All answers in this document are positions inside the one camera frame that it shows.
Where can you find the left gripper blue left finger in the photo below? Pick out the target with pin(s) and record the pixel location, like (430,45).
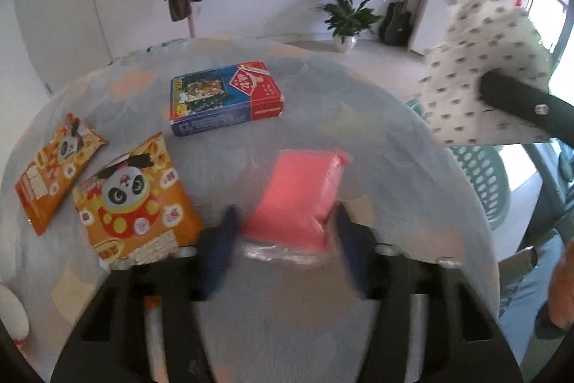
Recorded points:
(216,247)

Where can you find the white door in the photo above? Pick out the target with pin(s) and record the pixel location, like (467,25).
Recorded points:
(64,39)

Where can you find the teal plastic laundry basket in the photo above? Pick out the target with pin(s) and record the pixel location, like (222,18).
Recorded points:
(485,170)

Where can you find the blue red tiger card box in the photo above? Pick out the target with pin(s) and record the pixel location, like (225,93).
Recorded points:
(224,96)

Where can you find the potted green plant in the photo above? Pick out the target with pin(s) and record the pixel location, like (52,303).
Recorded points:
(346,21)

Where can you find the small orange panda snack bag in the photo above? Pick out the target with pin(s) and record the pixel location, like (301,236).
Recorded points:
(54,168)

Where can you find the black acoustic guitar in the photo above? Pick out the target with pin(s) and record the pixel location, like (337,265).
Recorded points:
(395,27)

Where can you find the white dotted tissue pack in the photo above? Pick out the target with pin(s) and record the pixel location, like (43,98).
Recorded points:
(482,36)

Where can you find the large orange panda snack bag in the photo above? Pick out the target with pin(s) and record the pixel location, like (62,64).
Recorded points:
(136,208)

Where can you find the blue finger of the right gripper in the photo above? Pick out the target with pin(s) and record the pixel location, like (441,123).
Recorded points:
(547,112)

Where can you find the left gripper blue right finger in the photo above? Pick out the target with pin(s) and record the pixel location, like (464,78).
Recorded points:
(358,244)

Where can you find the pink plastic packet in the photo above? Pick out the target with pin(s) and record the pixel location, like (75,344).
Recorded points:
(298,200)

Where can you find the person's right hand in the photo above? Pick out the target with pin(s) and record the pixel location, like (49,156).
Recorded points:
(561,291)

